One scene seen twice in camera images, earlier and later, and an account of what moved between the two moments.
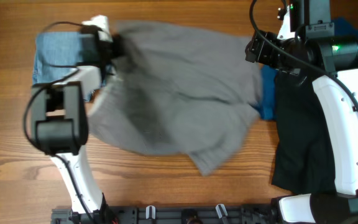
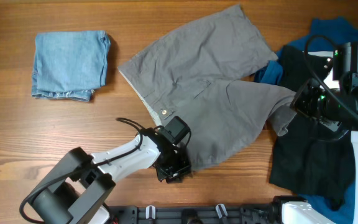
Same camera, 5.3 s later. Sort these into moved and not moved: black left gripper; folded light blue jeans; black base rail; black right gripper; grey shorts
Moved: black right gripper; grey shorts; black left gripper
Not moved: black base rail; folded light blue jeans
